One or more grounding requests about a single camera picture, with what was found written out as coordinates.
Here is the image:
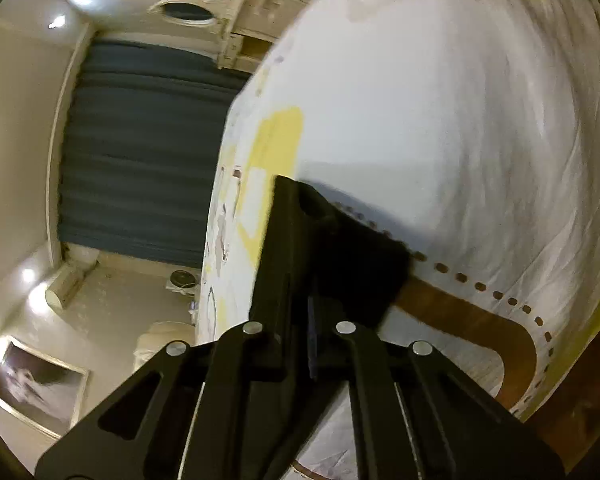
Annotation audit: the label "black pants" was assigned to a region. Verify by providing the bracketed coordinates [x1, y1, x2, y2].
[262, 175, 413, 333]

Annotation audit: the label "silver framed wall picture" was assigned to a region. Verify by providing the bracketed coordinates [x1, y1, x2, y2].
[0, 337, 91, 441]

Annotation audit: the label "white air conditioner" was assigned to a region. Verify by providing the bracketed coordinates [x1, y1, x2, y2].
[45, 265, 98, 308]

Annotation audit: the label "printed bed sheet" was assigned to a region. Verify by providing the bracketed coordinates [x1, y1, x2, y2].
[195, 0, 600, 480]

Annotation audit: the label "oval framed mirror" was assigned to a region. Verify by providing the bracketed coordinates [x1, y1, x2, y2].
[149, 0, 217, 26]

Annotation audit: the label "small round fan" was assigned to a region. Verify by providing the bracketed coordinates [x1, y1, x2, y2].
[166, 269, 201, 292]

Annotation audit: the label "blue curtain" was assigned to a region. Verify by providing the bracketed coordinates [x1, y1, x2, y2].
[57, 42, 253, 268]

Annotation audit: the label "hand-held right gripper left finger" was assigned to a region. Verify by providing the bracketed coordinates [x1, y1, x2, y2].
[34, 259, 311, 480]

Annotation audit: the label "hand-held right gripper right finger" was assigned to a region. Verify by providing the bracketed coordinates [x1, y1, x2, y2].
[307, 300, 566, 480]

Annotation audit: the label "cream tufted headboard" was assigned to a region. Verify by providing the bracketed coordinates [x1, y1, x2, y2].
[132, 320, 203, 376]

